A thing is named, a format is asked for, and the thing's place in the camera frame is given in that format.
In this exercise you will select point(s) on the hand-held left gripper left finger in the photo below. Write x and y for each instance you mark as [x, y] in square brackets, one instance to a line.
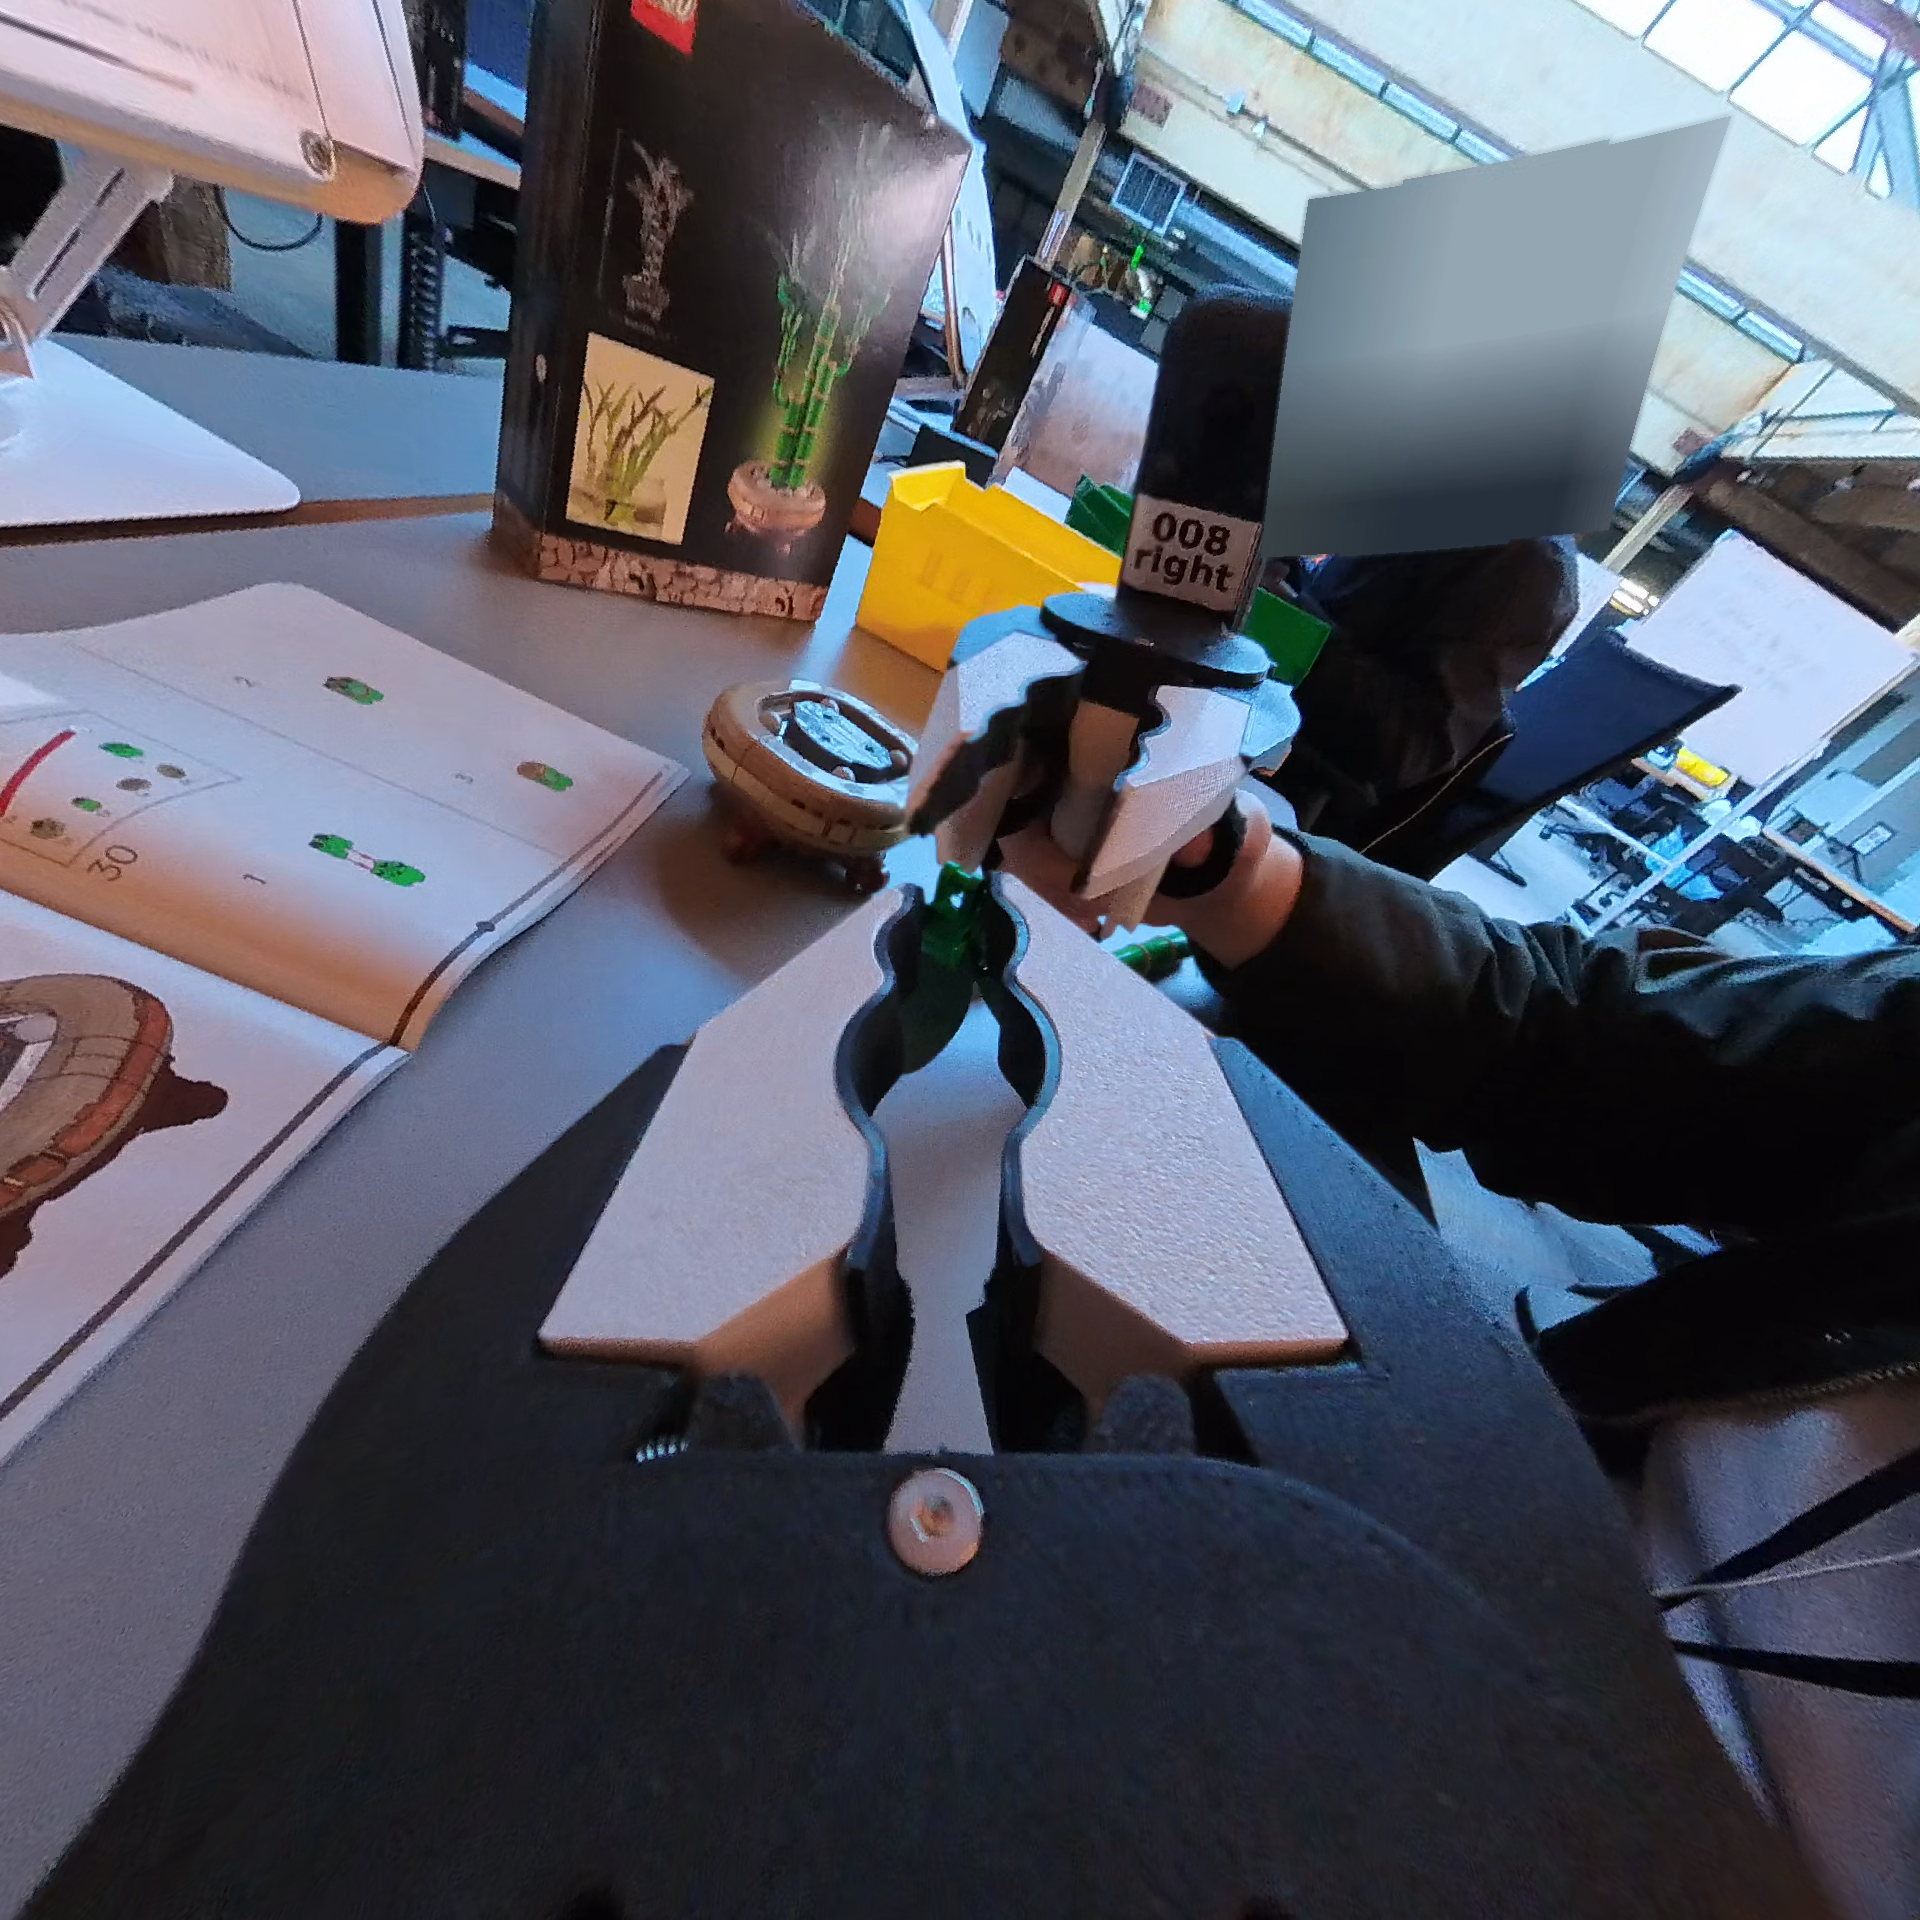
[720, 1186]

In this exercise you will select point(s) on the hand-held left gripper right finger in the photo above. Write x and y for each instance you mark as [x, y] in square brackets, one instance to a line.
[1170, 1186]

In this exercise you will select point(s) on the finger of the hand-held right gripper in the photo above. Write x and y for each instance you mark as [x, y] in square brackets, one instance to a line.
[1201, 764]
[961, 735]

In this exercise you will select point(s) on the green connector brick piece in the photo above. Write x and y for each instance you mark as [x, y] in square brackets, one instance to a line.
[953, 915]

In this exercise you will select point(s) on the person's right forearm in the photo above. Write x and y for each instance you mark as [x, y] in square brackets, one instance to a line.
[1500, 1021]

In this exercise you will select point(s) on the grey desk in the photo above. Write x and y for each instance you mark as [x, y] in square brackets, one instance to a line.
[628, 931]

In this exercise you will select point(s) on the person's right hand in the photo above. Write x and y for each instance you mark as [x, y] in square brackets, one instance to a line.
[1252, 901]

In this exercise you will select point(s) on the tan brick pot base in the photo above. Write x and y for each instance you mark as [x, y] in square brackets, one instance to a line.
[809, 764]

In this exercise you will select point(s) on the yellow parts bin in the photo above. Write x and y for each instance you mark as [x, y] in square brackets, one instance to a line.
[961, 556]

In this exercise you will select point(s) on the green parts bin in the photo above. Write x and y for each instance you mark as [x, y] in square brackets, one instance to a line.
[1290, 629]

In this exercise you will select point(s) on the green brick bamboo stalk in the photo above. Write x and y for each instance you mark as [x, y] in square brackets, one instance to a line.
[1147, 955]

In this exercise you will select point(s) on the small black toy box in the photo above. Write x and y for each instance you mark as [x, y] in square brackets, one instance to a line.
[1036, 360]

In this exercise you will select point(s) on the dark blue chair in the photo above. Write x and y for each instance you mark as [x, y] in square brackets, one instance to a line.
[1588, 720]

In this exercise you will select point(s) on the black toy set box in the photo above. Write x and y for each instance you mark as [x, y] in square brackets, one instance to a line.
[704, 301]

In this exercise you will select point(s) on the whiteboard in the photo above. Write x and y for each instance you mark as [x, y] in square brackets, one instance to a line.
[1770, 661]

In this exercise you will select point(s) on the open instruction booklet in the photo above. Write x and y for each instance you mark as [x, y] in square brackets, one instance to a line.
[299, 781]

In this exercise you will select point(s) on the white tilted board stand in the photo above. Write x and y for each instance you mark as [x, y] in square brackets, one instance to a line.
[119, 451]

